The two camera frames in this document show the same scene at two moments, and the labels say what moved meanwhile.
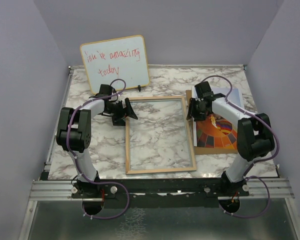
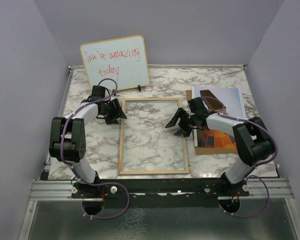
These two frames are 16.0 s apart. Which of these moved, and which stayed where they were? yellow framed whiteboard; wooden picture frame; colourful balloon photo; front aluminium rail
Moved: wooden picture frame
Stayed: yellow framed whiteboard; colourful balloon photo; front aluminium rail
